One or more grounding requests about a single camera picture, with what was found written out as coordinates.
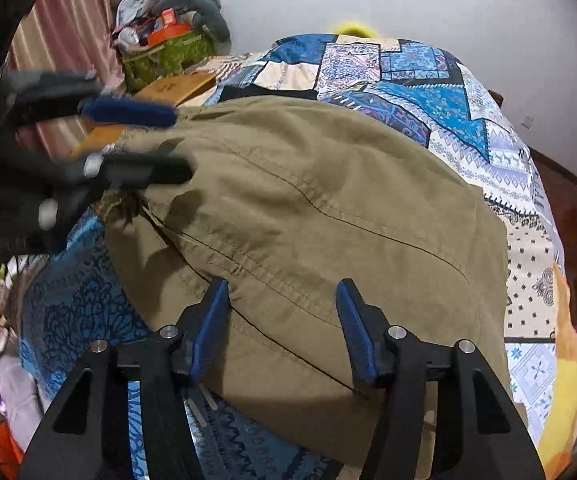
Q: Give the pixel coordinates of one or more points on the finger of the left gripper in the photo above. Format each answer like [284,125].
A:
[133,169]
[33,97]

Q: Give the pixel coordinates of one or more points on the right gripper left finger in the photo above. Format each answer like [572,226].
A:
[85,432]

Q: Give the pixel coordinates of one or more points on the khaki olive pants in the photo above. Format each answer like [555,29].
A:
[288,198]

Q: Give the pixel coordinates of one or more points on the striped red curtain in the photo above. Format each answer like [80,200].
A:
[70,36]

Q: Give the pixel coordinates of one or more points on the wooden lap desk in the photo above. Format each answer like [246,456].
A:
[172,90]

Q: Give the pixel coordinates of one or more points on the orange patterned blanket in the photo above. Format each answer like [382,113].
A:
[559,435]

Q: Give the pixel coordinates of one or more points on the green laundry basket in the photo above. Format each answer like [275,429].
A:
[170,58]

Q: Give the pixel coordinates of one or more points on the blue patchwork bedspread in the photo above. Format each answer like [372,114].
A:
[418,90]

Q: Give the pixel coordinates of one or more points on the orange box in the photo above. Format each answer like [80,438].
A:
[167,33]

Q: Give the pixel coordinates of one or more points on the grey plush pillow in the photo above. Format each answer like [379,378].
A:
[207,16]

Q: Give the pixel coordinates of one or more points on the yellow curved object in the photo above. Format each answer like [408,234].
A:
[355,29]

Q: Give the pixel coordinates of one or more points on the white wall socket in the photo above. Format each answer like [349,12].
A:
[527,122]

